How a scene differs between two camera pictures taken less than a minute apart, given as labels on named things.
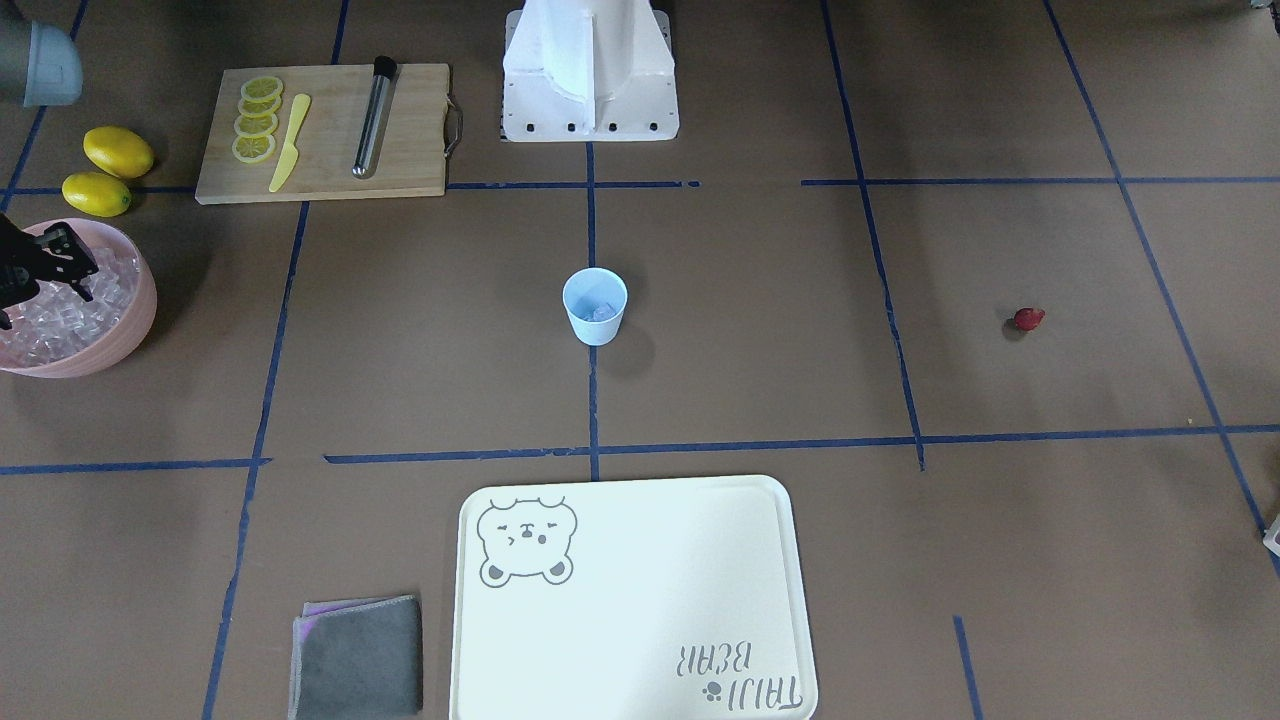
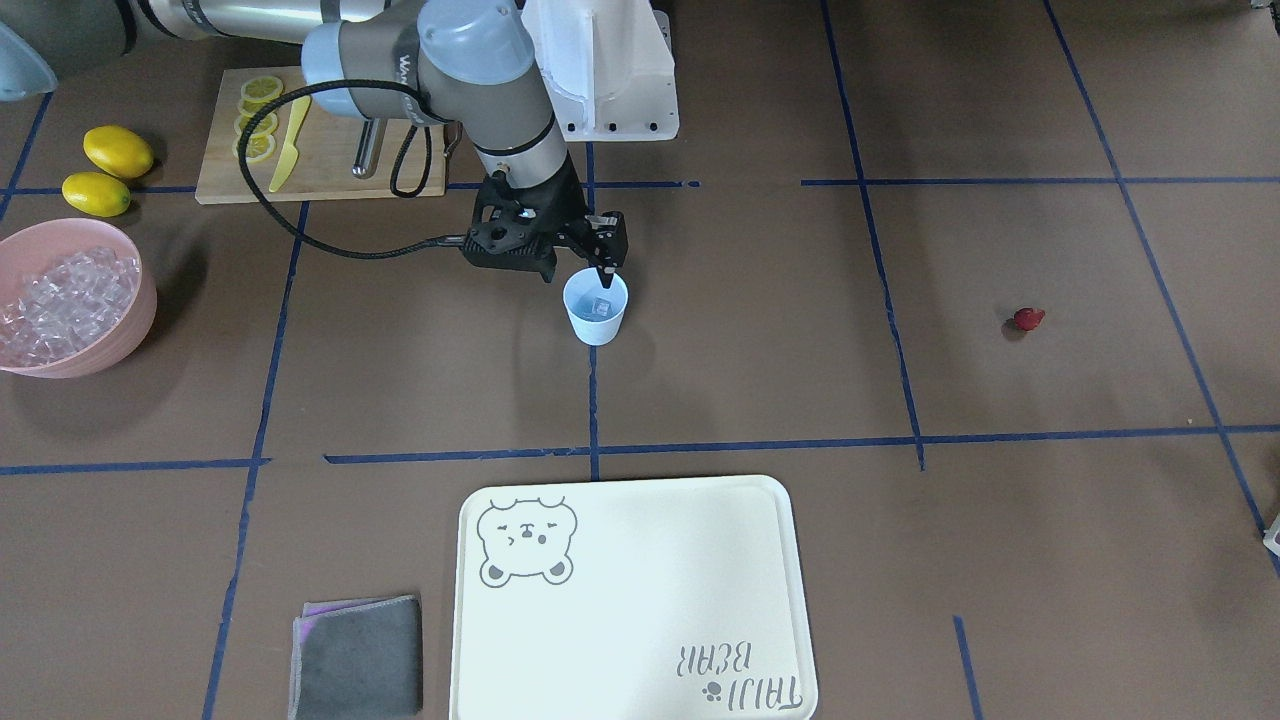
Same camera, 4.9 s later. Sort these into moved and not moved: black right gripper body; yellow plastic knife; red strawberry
Moved: black right gripper body
Not moved: yellow plastic knife; red strawberry
